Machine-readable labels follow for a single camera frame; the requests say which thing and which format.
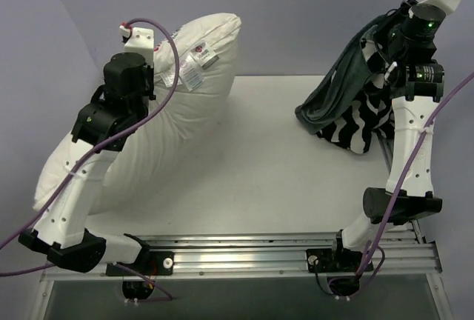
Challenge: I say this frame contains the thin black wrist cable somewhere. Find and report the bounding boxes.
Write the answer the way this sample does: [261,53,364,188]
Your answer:
[370,38,401,84]

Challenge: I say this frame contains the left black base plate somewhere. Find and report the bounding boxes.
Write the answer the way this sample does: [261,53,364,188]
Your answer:
[124,250,175,276]

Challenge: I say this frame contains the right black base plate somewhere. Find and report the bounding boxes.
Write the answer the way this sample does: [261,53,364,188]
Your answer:
[305,248,360,273]

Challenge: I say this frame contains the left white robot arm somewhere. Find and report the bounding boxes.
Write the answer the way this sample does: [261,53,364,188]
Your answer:
[19,53,153,273]

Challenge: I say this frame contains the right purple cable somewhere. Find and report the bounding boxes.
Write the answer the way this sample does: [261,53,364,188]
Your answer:
[355,0,474,276]

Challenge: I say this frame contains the zebra and grey pillowcase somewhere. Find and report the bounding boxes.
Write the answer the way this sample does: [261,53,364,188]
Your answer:
[295,15,395,154]

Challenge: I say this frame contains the white pillow insert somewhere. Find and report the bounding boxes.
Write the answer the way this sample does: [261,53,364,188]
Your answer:
[32,11,242,216]

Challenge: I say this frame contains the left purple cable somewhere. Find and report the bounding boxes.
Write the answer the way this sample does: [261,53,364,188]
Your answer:
[0,18,182,303]

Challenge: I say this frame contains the purple cable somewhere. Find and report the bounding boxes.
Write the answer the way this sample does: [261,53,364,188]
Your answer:
[0,18,182,303]
[355,0,474,276]

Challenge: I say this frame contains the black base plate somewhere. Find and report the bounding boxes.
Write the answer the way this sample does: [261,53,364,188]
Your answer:
[305,248,360,273]
[124,250,175,276]

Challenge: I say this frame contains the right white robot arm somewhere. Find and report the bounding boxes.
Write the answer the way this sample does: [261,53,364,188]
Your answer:
[328,1,446,270]

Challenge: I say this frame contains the aluminium front rail frame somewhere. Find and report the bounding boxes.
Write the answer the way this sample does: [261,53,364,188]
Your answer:
[31,230,453,319]

